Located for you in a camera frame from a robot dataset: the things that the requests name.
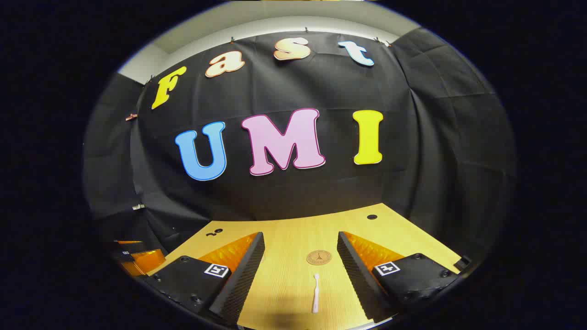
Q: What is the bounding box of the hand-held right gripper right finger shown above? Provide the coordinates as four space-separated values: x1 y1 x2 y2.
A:
337 231 460 324

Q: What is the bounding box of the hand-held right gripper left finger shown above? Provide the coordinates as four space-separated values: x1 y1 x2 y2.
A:
146 231 266 327

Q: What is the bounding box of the round brown coaster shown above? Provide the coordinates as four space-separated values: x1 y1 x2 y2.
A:
306 250 332 265

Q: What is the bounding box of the wooden desktop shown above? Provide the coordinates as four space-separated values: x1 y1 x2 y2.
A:
147 203 464 330

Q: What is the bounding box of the black backdrop cloth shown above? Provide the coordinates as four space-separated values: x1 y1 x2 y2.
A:
83 27 519 262

